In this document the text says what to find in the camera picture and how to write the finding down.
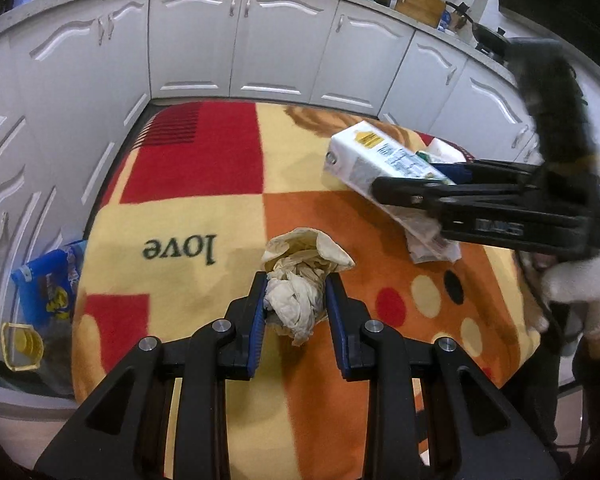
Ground brown paper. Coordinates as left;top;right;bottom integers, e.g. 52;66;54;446
260;227;356;347

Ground white green milk carton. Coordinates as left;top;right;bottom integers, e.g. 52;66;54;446
322;120;462;264

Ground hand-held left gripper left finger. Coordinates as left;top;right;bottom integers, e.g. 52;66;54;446
32;271;270;480

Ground red orange printed blanket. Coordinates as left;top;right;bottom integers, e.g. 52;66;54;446
72;101;541;480

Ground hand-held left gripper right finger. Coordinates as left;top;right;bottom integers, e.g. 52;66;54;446
325;272;561;480

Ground white kitchen base cabinets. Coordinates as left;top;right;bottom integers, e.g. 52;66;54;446
0;0;546;311

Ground wooden cutting board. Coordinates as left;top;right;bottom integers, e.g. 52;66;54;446
394;0;447;29

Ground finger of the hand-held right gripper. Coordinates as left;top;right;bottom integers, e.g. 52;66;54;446
436;159;548;183
370;176;595;217

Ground person's right hand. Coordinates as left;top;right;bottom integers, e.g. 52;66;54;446
529;251;600;356

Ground black wok with lid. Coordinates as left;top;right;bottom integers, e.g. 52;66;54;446
445;2;511;56

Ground blue snack bag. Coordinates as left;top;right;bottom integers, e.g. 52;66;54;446
11;242;88;326

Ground yellow lidded plastic jar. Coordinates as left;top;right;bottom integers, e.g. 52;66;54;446
0;322;46;372

